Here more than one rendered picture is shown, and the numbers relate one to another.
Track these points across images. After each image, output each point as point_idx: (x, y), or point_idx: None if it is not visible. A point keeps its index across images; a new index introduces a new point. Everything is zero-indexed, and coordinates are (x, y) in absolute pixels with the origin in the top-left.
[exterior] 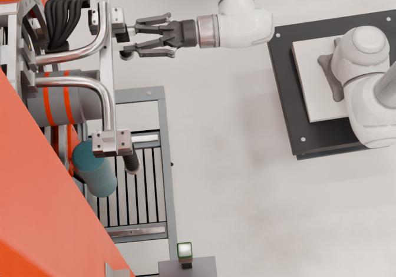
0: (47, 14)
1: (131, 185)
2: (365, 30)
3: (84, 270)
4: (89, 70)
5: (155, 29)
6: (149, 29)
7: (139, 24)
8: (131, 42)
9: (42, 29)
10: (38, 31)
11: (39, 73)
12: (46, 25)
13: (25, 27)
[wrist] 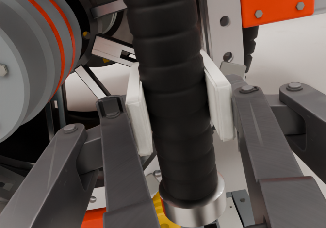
0: None
1: None
2: None
3: None
4: (7, 16)
5: (255, 164)
6: (245, 145)
7: (284, 115)
8: (132, 94)
9: (206, 26)
10: (224, 55)
11: None
12: (207, 13)
13: (200, 10)
